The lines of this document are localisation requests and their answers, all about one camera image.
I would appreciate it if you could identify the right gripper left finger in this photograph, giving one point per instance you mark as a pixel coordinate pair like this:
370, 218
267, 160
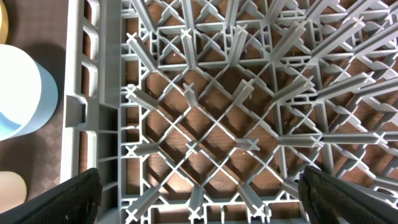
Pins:
76, 200

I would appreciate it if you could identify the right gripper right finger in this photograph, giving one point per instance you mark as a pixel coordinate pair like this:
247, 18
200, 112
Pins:
326, 199

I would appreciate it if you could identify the white green cup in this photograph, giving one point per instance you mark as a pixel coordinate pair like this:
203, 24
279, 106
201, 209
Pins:
13, 190

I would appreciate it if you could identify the light blue bowl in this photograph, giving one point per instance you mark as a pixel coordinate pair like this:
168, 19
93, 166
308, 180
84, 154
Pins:
29, 94

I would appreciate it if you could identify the yellow round plate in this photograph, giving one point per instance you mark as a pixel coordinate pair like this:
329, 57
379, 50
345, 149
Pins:
4, 28

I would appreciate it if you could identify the grey plastic dishwasher rack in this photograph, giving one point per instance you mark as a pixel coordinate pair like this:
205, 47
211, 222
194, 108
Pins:
208, 111

